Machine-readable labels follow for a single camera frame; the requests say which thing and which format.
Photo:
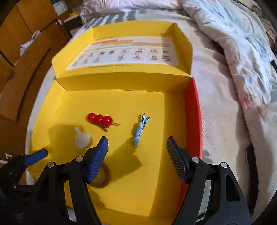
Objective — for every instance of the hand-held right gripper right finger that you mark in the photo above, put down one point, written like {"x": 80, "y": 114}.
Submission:
{"x": 176, "y": 159}

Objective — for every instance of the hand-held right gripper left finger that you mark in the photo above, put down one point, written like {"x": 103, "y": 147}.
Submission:
{"x": 97, "y": 160}

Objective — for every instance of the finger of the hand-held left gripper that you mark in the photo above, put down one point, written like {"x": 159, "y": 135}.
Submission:
{"x": 35, "y": 156}

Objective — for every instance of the yellow cardboard box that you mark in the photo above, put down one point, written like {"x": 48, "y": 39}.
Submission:
{"x": 151, "y": 97}

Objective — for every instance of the white bulb-shaped ornament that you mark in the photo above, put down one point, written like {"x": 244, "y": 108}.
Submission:
{"x": 82, "y": 139}

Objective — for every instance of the red ball hair clip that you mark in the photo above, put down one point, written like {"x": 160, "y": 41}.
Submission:
{"x": 99, "y": 119}

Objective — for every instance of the light blue hair clip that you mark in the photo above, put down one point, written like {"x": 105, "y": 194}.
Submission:
{"x": 138, "y": 131}

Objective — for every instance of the wooden wardrobe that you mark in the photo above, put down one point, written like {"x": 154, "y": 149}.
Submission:
{"x": 21, "y": 65}

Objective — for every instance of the white plastic bag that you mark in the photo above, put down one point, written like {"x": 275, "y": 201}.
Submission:
{"x": 29, "y": 43}

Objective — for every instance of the patterned quilt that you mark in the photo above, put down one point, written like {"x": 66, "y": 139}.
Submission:
{"x": 238, "y": 43}

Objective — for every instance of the white pillow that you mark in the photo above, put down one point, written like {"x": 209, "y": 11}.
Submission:
{"x": 129, "y": 6}

